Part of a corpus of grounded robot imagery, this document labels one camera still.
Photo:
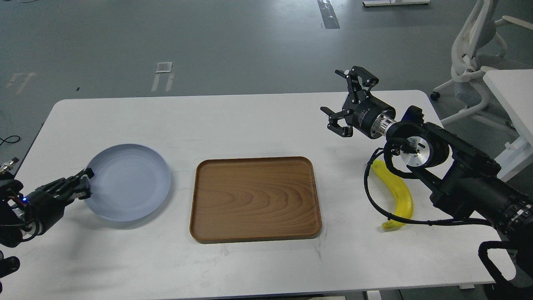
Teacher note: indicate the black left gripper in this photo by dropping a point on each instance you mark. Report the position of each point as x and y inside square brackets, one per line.
[48, 202]

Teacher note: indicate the white office chair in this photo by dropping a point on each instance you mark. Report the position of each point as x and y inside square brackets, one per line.
[478, 49]

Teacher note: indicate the white desk base far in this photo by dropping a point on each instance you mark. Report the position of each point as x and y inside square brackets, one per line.
[370, 3]

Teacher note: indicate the brown wooden tray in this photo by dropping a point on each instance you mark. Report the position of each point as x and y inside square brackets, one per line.
[255, 199]

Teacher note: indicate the yellow banana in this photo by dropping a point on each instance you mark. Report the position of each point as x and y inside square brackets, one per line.
[404, 204]

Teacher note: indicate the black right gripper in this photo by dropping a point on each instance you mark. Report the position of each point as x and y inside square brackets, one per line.
[368, 116]

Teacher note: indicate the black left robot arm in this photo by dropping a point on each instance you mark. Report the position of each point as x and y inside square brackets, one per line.
[24, 217]

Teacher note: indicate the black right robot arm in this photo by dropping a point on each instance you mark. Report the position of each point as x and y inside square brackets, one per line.
[462, 179]

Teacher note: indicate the white side table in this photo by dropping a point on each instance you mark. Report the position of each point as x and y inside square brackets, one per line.
[513, 90]

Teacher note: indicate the light blue plate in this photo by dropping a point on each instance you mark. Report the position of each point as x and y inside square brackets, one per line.
[131, 181]

